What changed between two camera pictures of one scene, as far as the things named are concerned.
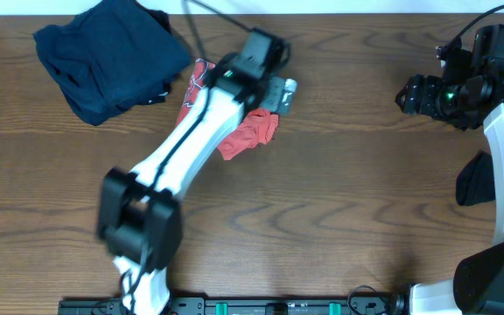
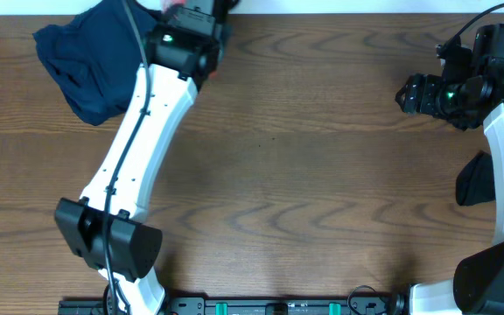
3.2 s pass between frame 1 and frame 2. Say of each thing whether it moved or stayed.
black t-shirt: stayed
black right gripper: stayed
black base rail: stayed
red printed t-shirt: moved
